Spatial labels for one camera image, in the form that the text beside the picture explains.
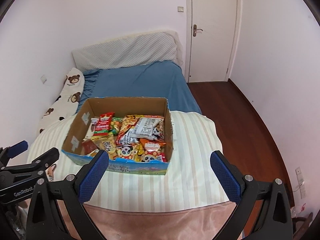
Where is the cardboard milk box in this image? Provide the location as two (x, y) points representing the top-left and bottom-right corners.
(62, 97), (173, 175)

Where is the striped cream duvet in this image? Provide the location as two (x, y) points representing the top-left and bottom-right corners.
(26, 109), (231, 213)

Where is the grey striped pillow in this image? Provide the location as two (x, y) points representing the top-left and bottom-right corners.
(72, 30), (183, 72)

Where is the white red snack pack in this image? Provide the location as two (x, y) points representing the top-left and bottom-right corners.
(130, 117), (164, 140)

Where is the brass door handle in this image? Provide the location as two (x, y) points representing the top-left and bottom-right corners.
(193, 24), (203, 37)

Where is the yellow egg roll bag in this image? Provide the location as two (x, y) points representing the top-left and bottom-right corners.
(91, 133), (118, 160)

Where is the bear print long pillow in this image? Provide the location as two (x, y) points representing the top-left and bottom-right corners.
(38, 68), (85, 134)

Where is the blue bed sheet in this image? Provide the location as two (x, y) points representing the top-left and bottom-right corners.
(77, 61), (202, 114)

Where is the dark red jerky packet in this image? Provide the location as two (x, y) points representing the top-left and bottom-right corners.
(82, 140), (99, 157)

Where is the green fruit candy bag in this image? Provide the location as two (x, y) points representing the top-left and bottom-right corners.
(110, 116), (123, 135)

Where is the yellow panda snack bag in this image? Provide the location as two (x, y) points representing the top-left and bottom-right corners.
(116, 143), (140, 160)

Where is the white Franzzi cookie pack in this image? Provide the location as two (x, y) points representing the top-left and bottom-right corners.
(83, 118), (99, 141)

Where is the Korean cheese noodle pack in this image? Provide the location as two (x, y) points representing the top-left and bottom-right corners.
(116, 115), (164, 146)

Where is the white wall socket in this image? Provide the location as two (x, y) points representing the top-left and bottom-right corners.
(41, 75), (47, 84)

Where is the orange panda snack bag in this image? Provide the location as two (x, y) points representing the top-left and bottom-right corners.
(140, 139), (167, 163)

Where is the white door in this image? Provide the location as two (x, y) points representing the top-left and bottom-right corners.
(185, 0), (241, 83)

